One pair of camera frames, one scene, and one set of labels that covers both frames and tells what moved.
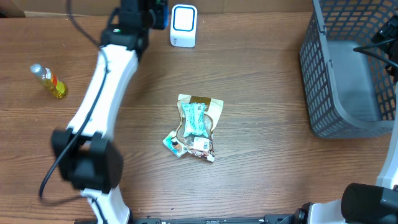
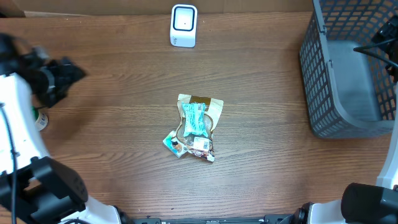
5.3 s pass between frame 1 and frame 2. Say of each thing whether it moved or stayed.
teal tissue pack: stayed
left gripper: moved
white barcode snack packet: stayed
